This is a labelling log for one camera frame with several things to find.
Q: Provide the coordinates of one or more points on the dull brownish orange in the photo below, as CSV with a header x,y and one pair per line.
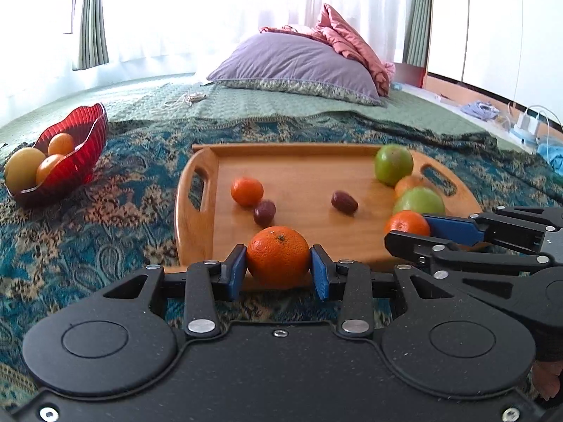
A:
x,y
411,181

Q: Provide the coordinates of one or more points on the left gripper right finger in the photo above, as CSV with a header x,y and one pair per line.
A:
x,y
348,281

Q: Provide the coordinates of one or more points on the white sheer curtain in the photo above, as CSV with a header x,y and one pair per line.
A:
x,y
149,38

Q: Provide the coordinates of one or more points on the red glass fruit bowl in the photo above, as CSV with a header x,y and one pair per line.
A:
x,y
88,126

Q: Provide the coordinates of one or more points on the small tangerine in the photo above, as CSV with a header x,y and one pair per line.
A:
x,y
247,191

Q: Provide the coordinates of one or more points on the upper orange in bowl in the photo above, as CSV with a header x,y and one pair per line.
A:
x,y
61,144

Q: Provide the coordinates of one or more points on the dark red date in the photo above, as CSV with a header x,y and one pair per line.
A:
x,y
344,202
264,213

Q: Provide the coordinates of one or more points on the left green curtain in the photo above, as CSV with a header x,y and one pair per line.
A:
x,y
88,32

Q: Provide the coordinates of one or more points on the white charger device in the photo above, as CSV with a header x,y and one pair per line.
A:
x,y
537,125

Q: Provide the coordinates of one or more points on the green curtain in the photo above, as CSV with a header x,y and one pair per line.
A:
x,y
416,47
88,32

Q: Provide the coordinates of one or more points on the blue crumpled garment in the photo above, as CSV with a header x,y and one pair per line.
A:
x,y
481,110

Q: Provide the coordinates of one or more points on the orange in bowl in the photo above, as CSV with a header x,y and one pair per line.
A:
x,y
61,144
46,166

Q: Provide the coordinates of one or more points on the green quilted bedspread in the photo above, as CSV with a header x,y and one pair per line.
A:
x,y
186,96

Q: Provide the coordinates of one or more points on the purple pillow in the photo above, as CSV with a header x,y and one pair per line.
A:
x,y
275,61

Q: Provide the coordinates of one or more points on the large green apple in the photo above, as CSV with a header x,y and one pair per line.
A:
x,y
392,163

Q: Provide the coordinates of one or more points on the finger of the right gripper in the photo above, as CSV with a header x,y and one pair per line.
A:
x,y
432,254
514,228

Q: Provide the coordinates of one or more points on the yellow fruit in bowl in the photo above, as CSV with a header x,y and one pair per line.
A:
x,y
20,171

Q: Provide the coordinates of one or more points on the large bright orange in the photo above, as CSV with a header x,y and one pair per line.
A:
x,y
278,258

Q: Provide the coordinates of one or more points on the lower orange in bowl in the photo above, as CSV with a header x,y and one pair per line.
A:
x,y
46,166

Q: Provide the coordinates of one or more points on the wooden serving tray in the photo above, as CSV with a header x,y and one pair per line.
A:
x,y
300,180

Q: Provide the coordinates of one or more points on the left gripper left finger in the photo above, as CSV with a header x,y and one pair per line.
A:
x,y
206,282

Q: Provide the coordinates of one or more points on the blue paisley cloth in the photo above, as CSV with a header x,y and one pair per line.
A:
x,y
124,218

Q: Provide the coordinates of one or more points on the pink crumpled blanket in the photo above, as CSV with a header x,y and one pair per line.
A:
x,y
333,30

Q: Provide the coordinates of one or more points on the right green curtain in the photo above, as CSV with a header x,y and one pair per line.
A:
x,y
416,47

